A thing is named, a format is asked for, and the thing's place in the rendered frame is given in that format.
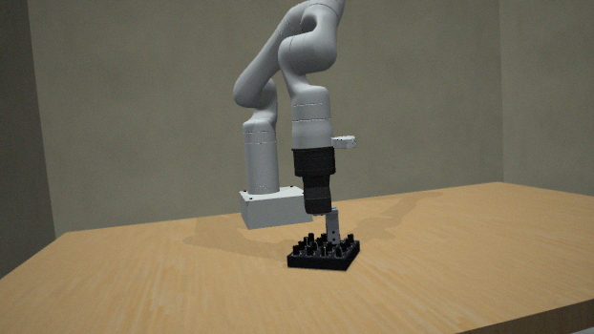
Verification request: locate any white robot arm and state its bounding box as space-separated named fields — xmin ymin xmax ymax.
xmin=233 ymin=0 xmax=345 ymax=195

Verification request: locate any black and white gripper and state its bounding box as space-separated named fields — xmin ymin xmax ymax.
xmin=291 ymin=118 xmax=356 ymax=244

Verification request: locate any black knob box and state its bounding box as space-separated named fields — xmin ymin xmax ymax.
xmin=286 ymin=233 xmax=360 ymax=271

